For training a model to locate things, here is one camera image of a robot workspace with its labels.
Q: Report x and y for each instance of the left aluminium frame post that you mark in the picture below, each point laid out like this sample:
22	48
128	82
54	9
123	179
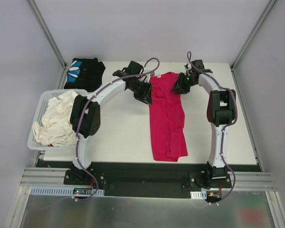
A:
44	28

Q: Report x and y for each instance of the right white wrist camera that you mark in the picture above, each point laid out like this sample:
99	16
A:
188	66

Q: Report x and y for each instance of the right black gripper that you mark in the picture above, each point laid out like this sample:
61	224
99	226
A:
181	83

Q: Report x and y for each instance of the white plastic laundry basket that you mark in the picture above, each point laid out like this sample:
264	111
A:
41	108

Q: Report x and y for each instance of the pink t shirt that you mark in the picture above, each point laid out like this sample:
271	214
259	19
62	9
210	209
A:
167	119

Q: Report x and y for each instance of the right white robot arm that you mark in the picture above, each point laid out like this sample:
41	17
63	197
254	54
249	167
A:
221	113

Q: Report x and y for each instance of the right aluminium frame post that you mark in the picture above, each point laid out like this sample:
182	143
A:
259	23

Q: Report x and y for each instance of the white cable duct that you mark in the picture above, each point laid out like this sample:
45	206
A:
197	195
66	191

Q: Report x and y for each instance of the aluminium frame post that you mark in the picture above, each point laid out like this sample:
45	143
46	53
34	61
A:
259	23
44	28

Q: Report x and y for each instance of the left white cable duct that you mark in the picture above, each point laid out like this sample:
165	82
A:
66	191

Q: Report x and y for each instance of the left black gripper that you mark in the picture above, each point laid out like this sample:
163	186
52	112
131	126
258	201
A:
141	90

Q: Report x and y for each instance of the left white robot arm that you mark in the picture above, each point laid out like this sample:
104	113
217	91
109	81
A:
86	115

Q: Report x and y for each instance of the cream t shirt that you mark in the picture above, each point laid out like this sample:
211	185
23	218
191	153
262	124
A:
55	128

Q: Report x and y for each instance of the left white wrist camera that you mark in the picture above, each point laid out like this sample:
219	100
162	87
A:
146	77

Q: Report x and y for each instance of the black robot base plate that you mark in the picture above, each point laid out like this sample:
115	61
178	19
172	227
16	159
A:
150	180

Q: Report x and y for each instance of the right white cable duct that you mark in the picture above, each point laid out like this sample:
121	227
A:
197	195

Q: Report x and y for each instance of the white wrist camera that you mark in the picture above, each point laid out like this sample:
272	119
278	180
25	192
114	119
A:
188	66
146	77

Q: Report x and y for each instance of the black folded t shirt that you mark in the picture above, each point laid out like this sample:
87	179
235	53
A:
85	74

